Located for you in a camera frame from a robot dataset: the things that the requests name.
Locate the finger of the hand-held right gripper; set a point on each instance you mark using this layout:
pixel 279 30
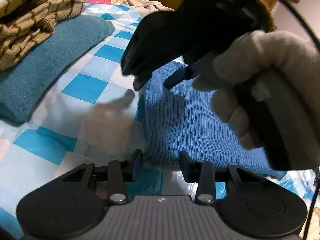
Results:
pixel 176 78
pixel 140 83

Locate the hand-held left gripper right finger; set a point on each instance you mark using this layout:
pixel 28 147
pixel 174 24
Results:
pixel 184 166

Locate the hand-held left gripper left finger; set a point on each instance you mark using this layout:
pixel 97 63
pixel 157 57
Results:
pixel 137 166

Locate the blue knitted sweater yellow stripes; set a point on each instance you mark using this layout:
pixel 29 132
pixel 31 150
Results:
pixel 187 125

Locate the person's right hand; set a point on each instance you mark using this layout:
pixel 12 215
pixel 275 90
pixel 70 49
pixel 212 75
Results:
pixel 262 47

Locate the beige crumpled cloth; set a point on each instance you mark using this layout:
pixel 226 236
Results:
pixel 147 6

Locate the blue white checkered plastic sheet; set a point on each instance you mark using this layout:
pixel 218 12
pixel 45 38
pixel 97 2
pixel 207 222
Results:
pixel 82 90

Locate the teal folded sweater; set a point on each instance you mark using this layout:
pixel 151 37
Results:
pixel 50 62

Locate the beige brown striped sweater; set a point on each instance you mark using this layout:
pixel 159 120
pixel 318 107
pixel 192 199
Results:
pixel 32 17

